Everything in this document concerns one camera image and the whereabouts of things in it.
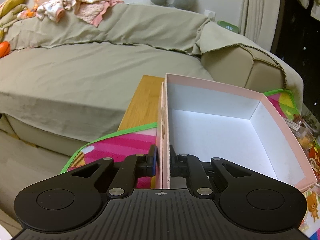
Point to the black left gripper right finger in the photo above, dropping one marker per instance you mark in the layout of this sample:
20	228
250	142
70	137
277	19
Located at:
211	179

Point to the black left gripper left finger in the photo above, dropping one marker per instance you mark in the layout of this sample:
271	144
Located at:
114	179

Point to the pink cardboard box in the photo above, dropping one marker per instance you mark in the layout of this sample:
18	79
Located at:
211	119

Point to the colourful play mat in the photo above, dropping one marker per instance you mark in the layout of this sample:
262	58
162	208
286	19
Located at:
117	145

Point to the wooden table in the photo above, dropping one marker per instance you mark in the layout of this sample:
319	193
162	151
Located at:
143	107

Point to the beige sofa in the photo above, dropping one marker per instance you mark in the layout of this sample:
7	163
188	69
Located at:
125	67

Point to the green digital clock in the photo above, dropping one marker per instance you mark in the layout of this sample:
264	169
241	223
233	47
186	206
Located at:
229	26

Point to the orange ball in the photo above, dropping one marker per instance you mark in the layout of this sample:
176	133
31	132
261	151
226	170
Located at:
4	49

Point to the pink baby clothes pile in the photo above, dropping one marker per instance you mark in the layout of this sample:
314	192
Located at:
89	11

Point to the beige curtain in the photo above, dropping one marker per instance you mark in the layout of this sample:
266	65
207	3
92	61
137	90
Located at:
258	21

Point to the white wall socket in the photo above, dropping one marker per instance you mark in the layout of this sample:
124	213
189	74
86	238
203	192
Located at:
210	14

